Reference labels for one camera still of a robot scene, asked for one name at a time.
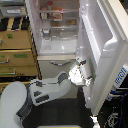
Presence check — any upper fridge drawer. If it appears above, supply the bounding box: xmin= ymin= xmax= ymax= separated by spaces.
xmin=37 ymin=55 xmax=77 ymax=79

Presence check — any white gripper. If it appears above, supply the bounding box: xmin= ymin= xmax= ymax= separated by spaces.
xmin=69 ymin=60 xmax=93 ymax=86

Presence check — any white blue robot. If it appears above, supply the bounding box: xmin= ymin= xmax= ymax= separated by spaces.
xmin=100 ymin=65 xmax=128 ymax=128

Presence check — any white fridge door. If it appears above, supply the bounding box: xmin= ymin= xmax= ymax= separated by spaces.
xmin=76 ymin=0 xmax=128 ymax=115

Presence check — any wooden drawer cabinet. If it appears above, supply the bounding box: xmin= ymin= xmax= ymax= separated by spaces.
xmin=0 ymin=17 xmax=41 ymax=95

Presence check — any white refrigerator body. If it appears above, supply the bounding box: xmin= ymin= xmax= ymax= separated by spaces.
xmin=23 ymin=0 xmax=84 ymax=100

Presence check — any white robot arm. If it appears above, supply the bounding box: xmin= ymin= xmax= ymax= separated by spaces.
xmin=0 ymin=70 xmax=93 ymax=128

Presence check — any grey box on cabinet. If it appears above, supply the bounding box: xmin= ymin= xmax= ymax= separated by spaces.
xmin=0 ymin=6 xmax=27 ymax=17

